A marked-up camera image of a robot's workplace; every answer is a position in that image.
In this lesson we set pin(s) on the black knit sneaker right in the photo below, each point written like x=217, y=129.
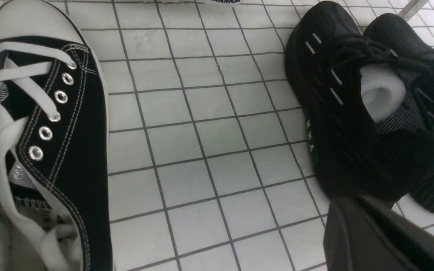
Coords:
x=395, y=33

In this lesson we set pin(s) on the navy slip-on shoe right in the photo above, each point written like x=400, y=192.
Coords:
x=223, y=3

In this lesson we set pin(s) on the black knit sneaker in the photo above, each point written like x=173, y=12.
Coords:
x=368, y=130
x=395, y=33

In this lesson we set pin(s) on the steel shoe rack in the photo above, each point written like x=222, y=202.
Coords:
x=411, y=9

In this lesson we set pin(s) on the black canvas sneaker white laces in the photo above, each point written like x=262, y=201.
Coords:
x=54, y=125

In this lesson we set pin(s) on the black knit sneaker left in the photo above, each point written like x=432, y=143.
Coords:
x=368, y=130

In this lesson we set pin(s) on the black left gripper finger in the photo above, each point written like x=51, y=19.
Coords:
x=363, y=234

